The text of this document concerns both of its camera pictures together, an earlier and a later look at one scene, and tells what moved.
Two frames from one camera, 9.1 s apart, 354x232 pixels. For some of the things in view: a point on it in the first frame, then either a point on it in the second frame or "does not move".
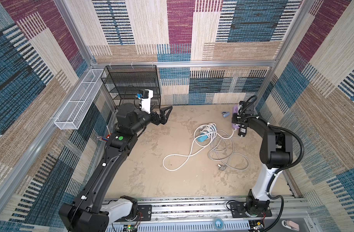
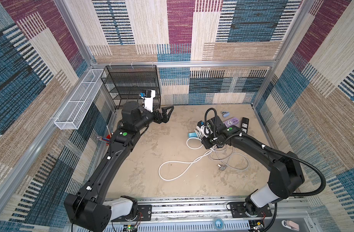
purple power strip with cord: x=234 y=113 → x=230 y=122
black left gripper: x=163 y=120 does not move
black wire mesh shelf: x=122 y=83 does not move
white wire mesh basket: x=71 y=116 does not move
